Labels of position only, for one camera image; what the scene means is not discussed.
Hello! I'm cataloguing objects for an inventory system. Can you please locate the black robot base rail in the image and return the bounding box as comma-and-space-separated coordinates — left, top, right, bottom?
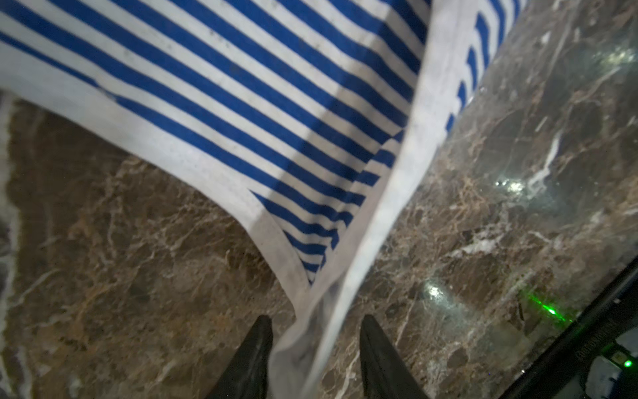
501, 259, 637, 398

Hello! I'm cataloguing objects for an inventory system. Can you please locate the blue white striped tank top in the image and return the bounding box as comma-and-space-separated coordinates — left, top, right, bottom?
1, 1, 526, 398

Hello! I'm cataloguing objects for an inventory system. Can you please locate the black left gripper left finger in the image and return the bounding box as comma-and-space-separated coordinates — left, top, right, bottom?
205, 315, 273, 399

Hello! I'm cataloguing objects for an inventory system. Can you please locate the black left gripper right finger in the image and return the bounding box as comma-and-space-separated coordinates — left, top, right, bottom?
360, 314, 428, 399

